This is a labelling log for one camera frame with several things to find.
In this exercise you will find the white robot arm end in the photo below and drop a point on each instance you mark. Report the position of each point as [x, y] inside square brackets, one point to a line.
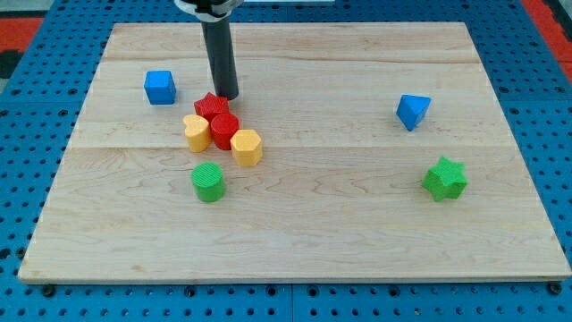
[208, 10]

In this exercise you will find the blue cube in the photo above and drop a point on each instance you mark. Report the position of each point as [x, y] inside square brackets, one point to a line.
[160, 87]

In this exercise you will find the yellow hexagon block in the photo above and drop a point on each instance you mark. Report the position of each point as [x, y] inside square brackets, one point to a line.
[246, 147]

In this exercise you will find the wooden board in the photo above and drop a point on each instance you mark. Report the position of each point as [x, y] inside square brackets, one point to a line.
[337, 196]

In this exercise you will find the red cylinder block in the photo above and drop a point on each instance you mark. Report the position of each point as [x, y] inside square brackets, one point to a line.
[223, 127]

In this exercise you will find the green cylinder block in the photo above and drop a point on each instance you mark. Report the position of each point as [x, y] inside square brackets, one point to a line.
[208, 182]

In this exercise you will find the red star block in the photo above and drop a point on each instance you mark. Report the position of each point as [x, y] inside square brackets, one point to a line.
[211, 105]

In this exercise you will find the yellow heart block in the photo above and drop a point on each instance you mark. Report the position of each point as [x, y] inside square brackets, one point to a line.
[197, 132]

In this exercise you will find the blue triangular prism block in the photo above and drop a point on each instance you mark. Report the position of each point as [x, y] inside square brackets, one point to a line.
[411, 110]

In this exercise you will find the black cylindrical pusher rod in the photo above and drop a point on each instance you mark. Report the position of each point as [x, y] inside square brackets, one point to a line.
[217, 36]

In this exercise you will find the green star block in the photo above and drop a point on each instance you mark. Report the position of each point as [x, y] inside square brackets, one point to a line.
[446, 179]

